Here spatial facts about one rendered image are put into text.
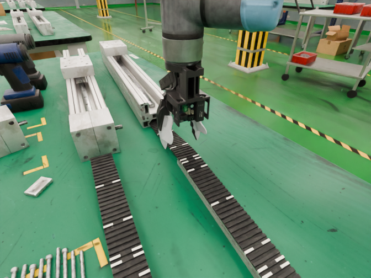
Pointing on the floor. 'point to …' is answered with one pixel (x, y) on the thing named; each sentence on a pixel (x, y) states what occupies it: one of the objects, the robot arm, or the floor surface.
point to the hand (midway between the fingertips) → (180, 139)
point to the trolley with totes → (312, 62)
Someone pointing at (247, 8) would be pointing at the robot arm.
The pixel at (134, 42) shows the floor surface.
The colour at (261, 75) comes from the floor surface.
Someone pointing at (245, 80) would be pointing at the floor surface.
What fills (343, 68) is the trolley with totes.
